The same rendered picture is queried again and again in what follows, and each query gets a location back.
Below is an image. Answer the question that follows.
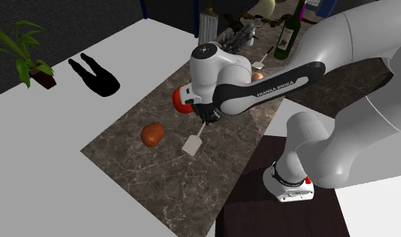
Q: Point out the red tomato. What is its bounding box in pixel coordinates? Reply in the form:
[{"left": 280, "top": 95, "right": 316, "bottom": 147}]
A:
[{"left": 172, "top": 86, "right": 195, "bottom": 115}]

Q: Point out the brown potato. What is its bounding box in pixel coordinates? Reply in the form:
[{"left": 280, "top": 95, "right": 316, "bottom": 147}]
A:
[{"left": 140, "top": 122, "right": 166, "bottom": 149}]

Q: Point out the green wine bottle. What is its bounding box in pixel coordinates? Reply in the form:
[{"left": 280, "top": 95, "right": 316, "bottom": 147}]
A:
[{"left": 272, "top": 0, "right": 308, "bottom": 61}]

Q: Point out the pale yellow round object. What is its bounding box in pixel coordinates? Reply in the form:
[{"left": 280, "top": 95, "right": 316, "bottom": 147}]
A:
[{"left": 257, "top": 0, "right": 277, "bottom": 20}]

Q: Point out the black forked object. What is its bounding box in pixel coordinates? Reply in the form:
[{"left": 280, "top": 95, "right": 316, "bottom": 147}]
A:
[{"left": 67, "top": 52, "right": 121, "bottom": 98}]

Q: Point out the green potted plant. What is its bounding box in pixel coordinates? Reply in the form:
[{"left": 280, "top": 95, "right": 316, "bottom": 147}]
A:
[{"left": 0, "top": 20, "right": 57, "bottom": 90}]

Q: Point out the dark robot stand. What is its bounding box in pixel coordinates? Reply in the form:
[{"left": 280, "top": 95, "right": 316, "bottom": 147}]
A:
[{"left": 215, "top": 135, "right": 351, "bottom": 237}]

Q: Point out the white ribbed bottle brown top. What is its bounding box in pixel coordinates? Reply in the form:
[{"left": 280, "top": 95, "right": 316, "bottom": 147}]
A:
[{"left": 197, "top": 7, "right": 219, "bottom": 46}]

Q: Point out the brown twisted branch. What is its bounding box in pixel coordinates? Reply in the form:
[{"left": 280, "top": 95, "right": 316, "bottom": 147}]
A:
[{"left": 223, "top": 12, "right": 293, "bottom": 32}]

